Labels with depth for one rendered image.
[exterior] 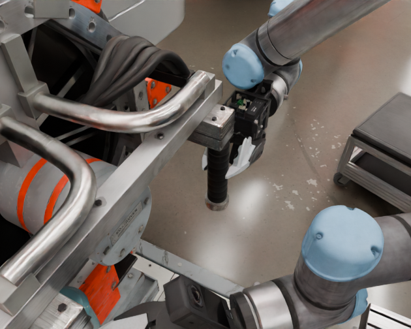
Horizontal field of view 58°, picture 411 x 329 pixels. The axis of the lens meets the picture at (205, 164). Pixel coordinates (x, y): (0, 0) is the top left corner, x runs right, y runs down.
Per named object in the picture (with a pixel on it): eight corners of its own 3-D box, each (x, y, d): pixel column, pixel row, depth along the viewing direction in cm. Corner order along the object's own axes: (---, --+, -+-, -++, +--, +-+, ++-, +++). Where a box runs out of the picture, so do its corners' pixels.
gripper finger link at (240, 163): (225, 156, 58) (241, 121, 64) (224, 182, 62) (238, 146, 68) (244, 161, 57) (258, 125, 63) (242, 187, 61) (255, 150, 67)
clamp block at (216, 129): (184, 117, 62) (183, 90, 58) (234, 134, 59) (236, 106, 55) (169, 135, 59) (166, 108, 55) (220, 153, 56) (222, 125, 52)
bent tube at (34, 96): (108, 58, 60) (94, -9, 53) (215, 89, 54) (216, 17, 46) (26, 118, 49) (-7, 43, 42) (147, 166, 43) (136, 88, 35)
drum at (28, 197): (62, 175, 69) (38, 115, 59) (160, 219, 62) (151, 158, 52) (2, 232, 60) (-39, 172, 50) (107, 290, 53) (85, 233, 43)
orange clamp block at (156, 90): (120, 102, 79) (144, 81, 85) (151, 113, 77) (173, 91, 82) (114, 74, 74) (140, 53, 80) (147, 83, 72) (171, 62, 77)
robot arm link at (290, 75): (273, 40, 81) (268, 74, 88) (254, 63, 75) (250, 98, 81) (308, 49, 79) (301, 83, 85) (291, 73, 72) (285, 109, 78)
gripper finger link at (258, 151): (231, 155, 64) (244, 125, 70) (231, 162, 65) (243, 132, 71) (258, 161, 63) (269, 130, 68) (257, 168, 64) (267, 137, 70)
